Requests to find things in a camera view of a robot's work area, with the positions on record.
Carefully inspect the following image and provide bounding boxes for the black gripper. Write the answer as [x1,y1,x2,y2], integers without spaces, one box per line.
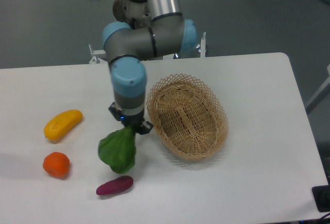
[108,102,153,135]

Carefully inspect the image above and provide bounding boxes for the green bok choy toy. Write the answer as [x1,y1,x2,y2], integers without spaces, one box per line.
[98,126,136,174]

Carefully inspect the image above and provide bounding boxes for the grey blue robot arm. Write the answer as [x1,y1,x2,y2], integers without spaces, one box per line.
[102,0,197,135]

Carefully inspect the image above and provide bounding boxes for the woven wicker basket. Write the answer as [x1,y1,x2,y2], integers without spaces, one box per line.
[146,74,229,161]

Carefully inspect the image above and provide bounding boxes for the purple sweet potato toy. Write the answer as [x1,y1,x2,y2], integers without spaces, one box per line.
[96,176,134,196]

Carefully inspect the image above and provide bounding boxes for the yellow mango toy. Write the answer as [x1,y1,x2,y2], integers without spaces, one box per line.
[43,109,83,141]

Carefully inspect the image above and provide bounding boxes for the orange fruit toy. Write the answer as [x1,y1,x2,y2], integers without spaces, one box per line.
[43,152,70,178]

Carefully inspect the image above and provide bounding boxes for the black box at edge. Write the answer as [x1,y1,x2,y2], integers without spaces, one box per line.
[311,185,329,213]

